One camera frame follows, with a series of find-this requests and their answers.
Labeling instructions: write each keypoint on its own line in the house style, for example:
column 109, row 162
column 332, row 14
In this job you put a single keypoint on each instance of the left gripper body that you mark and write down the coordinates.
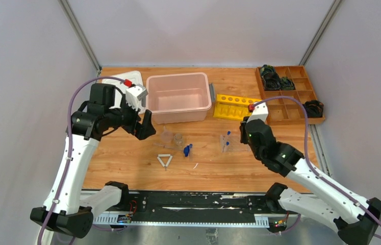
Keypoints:
column 136, row 121

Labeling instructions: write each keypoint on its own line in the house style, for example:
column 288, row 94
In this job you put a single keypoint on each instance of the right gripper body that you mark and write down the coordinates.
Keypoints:
column 245, row 139

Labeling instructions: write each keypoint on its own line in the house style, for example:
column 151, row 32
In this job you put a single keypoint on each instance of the clear syringe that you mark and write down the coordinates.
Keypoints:
column 175, row 148

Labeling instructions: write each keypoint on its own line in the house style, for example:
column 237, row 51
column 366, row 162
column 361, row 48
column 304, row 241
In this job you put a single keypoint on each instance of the small glass flask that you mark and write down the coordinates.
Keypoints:
column 179, row 140

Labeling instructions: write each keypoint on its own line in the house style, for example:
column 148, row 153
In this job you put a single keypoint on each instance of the blue clip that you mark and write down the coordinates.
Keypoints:
column 186, row 150

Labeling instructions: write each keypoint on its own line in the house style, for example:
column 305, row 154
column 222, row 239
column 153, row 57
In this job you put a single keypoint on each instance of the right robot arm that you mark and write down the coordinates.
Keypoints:
column 353, row 217

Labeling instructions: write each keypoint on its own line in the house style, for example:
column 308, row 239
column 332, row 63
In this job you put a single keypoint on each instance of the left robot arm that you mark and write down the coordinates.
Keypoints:
column 63, row 211

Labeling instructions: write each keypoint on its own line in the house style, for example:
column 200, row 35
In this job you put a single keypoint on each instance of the white clay triangle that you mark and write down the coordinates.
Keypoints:
column 164, row 160

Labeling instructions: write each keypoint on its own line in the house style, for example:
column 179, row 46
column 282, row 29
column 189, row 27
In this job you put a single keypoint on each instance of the wooden compartment tray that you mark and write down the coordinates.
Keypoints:
column 285, row 109

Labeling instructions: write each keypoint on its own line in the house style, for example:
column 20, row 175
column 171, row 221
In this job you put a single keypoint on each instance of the clear acrylic tube rack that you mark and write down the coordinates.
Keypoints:
column 235, row 144

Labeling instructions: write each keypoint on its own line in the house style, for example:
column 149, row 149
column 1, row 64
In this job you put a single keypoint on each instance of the yellow test tube rack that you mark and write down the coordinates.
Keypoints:
column 232, row 107

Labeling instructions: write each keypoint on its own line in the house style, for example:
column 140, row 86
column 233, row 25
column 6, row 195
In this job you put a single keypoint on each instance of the pink plastic bin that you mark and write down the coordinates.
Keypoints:
column 178, row 98

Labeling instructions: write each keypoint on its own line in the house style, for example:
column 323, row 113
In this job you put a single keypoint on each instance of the rolled dark tie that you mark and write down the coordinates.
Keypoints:
column 270, row 79

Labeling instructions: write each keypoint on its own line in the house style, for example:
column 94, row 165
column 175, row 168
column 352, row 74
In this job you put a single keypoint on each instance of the rolled green tie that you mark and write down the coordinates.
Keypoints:
column 287, row 84

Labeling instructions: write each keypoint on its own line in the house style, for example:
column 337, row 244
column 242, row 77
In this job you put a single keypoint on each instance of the rolled black tie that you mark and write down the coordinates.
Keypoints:
column 314, row 108

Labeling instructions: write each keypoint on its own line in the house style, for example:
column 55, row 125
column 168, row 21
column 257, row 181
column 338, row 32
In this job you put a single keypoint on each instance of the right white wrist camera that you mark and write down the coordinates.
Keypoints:
column 259, row 111

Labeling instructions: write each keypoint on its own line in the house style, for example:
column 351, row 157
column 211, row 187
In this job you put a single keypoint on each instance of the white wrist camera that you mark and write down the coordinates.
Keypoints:
column 136, row 98
column 259, row 111

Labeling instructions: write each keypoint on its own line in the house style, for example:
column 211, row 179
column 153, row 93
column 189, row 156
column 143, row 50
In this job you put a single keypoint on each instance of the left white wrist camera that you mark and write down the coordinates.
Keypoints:
column 136, row 98

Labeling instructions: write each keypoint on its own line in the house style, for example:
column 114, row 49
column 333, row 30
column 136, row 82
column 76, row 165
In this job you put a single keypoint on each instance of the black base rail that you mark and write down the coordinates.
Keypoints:
column 198, row 209

